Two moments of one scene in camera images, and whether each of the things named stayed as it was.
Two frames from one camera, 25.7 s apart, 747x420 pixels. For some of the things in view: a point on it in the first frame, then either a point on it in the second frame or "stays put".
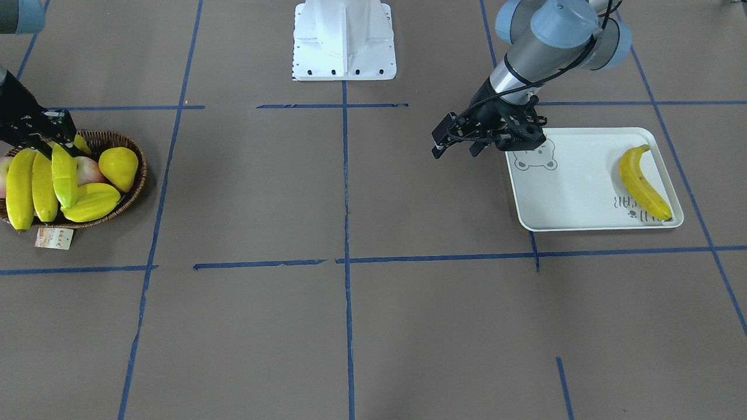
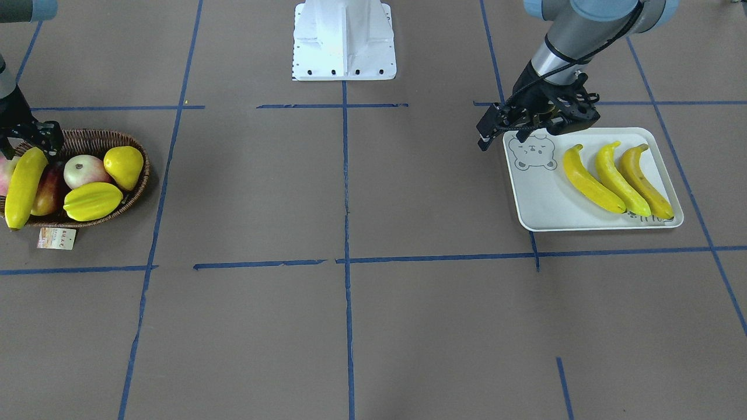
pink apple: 4,163 stays put
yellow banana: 44,192 → 23,185
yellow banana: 65,171 → 617,181
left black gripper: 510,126 → 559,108
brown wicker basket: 98,142 stays put
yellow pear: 119,164 stays put
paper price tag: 51,238 stays put
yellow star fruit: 93,200 stays put
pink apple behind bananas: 88,171 stays put
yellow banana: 19,183 → 586,186
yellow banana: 639,185 stays put
